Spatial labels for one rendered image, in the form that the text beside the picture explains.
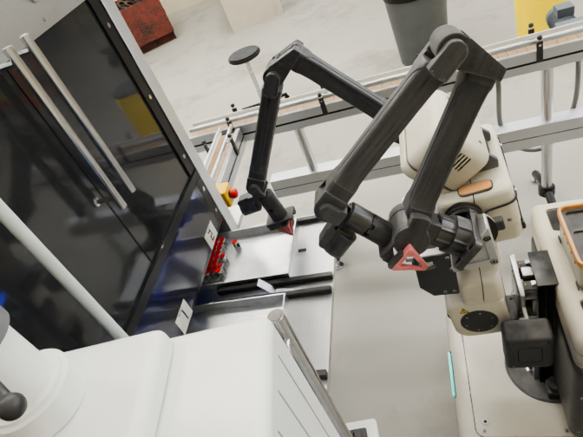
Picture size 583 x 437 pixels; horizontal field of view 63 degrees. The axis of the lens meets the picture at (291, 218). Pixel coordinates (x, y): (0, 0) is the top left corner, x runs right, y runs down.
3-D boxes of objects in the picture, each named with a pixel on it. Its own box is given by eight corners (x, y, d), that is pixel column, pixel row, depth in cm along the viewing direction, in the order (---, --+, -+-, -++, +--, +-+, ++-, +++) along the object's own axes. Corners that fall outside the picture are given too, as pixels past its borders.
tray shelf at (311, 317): (168, 404, 137) (165, 401, 136) (220, 235, 189) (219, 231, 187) (329, 393, 123) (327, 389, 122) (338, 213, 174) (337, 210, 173)
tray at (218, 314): (170, 384, 140) (164, 378, 137) (193, 312, 159) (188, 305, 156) (278, 375, 130) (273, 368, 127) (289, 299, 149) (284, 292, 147)
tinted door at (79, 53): (150, 263, 130) (0, 64, 94) (192, 169, 162) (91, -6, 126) (153, 262, 130) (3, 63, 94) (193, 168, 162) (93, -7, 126)
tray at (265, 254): (199, 293, 165) (194, 287, 162) (215, 240, 184) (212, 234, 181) (291, 280, 155) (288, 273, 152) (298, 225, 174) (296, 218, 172)
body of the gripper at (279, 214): (271, 217, 169) (260, 202, 165) (296, 208, 165) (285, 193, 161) (268, 230, 164) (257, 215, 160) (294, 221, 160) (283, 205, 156)
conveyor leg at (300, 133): (329, 237, 285) (286, 129, 238) (330, 226, 291) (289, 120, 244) (343, 234, 282) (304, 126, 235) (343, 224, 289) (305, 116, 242)
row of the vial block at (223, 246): (213, 282, 166) (208, 273, 163) (225, 245, 179) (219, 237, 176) (219, 281, 165) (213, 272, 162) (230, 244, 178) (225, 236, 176)
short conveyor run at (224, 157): (220, 236, 191) (203, 207, 181) (186, 242, 196) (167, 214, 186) (249, 141, 241) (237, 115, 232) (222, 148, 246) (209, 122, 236)
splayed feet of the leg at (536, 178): (552, 238, 240) (552, 218, 232) (527, 179, 277) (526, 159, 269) (569, 236, 238) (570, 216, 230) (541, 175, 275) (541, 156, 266)
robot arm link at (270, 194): (268, 194, 154) (271, 184, 158) (251, 201, 157) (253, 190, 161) (279, 209, 158) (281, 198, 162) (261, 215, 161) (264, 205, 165)
